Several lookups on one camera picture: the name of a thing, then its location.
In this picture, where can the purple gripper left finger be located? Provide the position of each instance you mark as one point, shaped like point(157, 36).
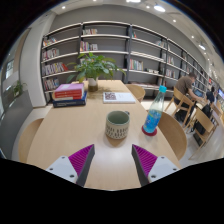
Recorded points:
point(74, 168)

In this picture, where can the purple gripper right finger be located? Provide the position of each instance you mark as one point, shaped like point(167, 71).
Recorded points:
point(150, 167)

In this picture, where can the clear blue water bottle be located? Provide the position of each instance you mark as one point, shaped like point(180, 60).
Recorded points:
point(155, 111)

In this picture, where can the red round coaster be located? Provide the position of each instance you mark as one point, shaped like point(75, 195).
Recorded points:
point(147, 133)

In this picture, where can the wooden chair right near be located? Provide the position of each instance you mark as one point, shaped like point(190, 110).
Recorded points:
point(174, 134)

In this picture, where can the patterned ceramic mug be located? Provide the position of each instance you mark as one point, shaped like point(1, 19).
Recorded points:
point(117, 124)

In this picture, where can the dark blue bottom book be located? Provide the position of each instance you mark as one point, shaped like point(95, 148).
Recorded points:
point(67, 103)

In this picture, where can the wooden chair right foreground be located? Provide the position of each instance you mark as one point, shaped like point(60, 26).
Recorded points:
point(202, 125)

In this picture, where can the red middle book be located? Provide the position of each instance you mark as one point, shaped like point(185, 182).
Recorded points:
point(65, 98)

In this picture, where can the red book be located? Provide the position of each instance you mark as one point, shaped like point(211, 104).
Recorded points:
point(73, 89)
point(65, 98)

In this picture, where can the wooden chair under person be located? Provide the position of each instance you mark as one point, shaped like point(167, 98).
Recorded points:
point(182, 102)

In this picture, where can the wooden chair far right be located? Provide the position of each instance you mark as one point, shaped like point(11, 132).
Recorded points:
point(137, 91)

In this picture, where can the white open magazine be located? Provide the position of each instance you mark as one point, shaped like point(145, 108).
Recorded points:
point(118, 98)

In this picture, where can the red top book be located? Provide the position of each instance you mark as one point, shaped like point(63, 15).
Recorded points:
point(73, 89)

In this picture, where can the seated person brown shirt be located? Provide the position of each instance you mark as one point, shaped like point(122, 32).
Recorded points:
point(184, 85)

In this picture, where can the small plant by window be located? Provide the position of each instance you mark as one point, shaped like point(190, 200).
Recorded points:
point(18, 88)

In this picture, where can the potted green plant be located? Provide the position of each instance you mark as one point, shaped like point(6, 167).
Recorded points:
point(91, 67)

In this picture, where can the grey wall bookshelf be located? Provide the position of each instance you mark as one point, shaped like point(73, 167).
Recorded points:
point(144, 57)

